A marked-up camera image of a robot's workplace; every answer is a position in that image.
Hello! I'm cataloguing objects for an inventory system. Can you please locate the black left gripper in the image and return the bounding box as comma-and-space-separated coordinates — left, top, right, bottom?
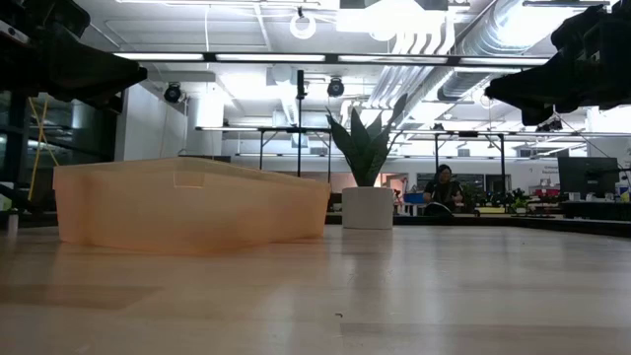
0, 0, 149, 114

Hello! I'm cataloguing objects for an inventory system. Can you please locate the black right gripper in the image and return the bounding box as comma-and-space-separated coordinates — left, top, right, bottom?
484, 0, 631, 127

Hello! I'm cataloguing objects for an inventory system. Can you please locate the orange translucent plastic basket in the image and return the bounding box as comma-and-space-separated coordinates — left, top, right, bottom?
52, 156, 332, 257

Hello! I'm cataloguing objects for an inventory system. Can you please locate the black round spotlight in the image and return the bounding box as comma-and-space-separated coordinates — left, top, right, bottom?
163, 82, 183, 105
326, 76, 346, 99

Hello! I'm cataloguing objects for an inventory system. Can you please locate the black computer monitor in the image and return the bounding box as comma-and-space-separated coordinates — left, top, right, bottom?
557, 156, 620, 201

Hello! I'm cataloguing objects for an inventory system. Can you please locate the person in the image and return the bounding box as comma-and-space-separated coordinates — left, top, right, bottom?
422, 163, 465, 217

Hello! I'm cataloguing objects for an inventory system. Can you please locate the small white cylinder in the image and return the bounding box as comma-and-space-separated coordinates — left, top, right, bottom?
5, 208, 21, 237

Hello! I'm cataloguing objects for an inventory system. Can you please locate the green snake plant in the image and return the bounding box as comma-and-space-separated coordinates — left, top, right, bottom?
325, 93, 410, 188

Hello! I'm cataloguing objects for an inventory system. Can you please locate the black tripod stand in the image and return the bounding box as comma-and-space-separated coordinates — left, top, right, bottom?
294, 68, 308, 178

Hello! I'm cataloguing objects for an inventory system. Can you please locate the white plant pot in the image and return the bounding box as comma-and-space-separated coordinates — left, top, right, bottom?
340, 185, 395, 231

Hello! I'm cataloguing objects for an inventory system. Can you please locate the black overhead crossbar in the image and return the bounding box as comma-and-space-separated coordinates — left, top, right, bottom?
111, 50, 551, 68

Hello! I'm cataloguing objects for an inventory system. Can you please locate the silver ventilation duct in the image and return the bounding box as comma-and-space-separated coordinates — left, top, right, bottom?
436, 0, 558, 103

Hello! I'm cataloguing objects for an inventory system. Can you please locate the black background workstation frame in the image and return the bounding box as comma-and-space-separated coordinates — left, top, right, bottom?
195, 125, 509, 184

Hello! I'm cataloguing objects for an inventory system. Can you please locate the yellow cable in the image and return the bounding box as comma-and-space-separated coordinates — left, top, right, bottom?
27, 96, 61, 202

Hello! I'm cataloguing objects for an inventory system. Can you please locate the white hanging ring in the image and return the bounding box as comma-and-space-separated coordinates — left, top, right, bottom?
288, 10, 317, 41

